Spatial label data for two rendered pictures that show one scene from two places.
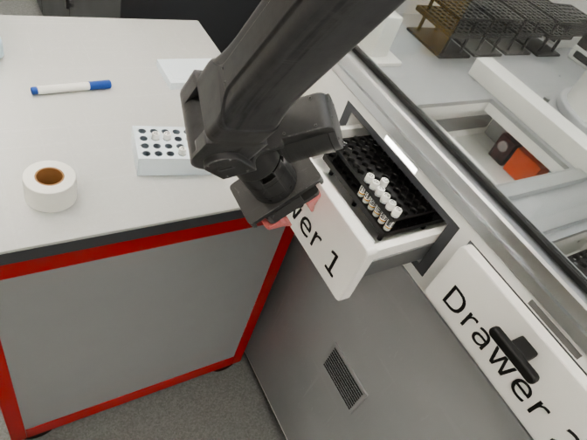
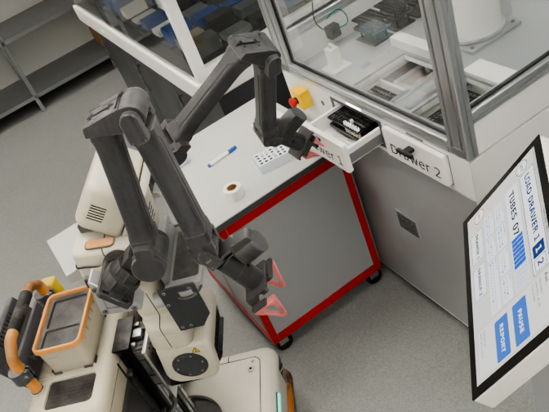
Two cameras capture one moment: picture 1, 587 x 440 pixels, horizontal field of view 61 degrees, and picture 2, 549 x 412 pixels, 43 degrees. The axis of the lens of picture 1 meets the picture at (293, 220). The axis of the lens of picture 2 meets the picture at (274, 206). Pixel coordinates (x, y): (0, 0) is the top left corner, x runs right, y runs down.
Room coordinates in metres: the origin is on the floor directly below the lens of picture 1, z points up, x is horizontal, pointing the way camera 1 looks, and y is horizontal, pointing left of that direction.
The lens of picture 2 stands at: (-1.34, -0.68, 2.19)
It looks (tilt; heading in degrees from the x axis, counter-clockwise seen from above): 37 degrees down; 27
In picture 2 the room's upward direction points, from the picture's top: 23 degrees counter-clockwise
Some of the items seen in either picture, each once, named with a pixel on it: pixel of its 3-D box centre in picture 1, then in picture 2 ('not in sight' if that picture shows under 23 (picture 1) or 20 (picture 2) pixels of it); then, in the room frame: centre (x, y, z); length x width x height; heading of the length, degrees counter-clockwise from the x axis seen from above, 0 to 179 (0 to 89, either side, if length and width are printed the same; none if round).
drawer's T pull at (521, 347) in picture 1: (519, 351); (407, 151); (0.39, -0.31, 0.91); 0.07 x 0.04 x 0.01; 45
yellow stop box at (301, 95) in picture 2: not in sight; (301, 97); (0.86, 0.14, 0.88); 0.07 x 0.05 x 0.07; 45
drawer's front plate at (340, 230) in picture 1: (304, 199); (323, 144); (0.54, 0.00, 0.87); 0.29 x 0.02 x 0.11; 45
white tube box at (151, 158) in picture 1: (172, 150); (272, 158); (0.63, 0.24, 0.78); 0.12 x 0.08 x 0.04; 124
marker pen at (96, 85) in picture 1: (72, 86); (221, 156); (0.70, 0.47, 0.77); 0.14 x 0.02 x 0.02; 140
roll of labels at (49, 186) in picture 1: (50, 186); (233, 191); (0.46, 0.35, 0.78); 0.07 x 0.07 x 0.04
